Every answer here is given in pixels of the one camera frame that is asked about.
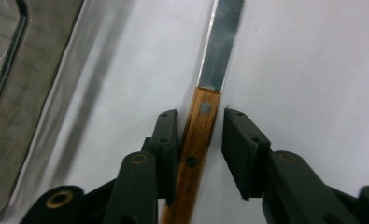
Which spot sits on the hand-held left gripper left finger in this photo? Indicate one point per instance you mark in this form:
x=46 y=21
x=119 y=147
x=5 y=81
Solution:
x=166 y=155

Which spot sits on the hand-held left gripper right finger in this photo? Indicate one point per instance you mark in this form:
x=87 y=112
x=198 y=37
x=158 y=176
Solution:
x=244 y=155

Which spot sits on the grey translucent plastic bin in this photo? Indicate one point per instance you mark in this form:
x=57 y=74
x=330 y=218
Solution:
x=32 y=77

